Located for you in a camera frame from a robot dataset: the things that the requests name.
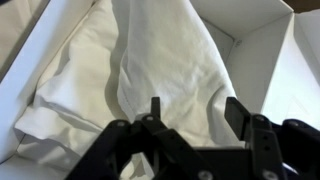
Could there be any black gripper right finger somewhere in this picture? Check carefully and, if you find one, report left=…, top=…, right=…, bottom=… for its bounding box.
left=223, top=96, right=320, bottom=180

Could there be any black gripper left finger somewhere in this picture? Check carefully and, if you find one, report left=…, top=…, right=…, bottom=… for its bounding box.
left=64, top=96, right=214, bottom=180

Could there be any white cardboard box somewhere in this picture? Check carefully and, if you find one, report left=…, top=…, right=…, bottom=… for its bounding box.
left=0, top=0, right=320, bottom=180

